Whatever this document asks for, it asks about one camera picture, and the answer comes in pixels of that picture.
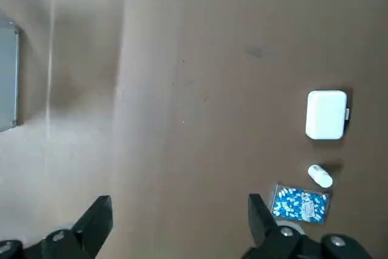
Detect small white bottle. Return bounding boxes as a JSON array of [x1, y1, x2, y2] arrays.
[[307, 164, 333, 188]]

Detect white rectangular plastic box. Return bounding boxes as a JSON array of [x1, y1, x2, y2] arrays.
[[305, 90, 349, 141]]

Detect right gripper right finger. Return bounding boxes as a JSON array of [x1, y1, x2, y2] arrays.
[[241, 192, 376, 259]]

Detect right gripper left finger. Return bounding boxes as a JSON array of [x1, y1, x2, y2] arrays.
[[0, 194, 114, 259]]

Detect silver aluminium medical kit case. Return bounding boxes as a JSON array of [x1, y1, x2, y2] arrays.
[[0, 18, 21, 134]]

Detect bag of blue white capsules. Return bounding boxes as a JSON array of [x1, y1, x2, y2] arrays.
[[269, 182, 331, 226]]

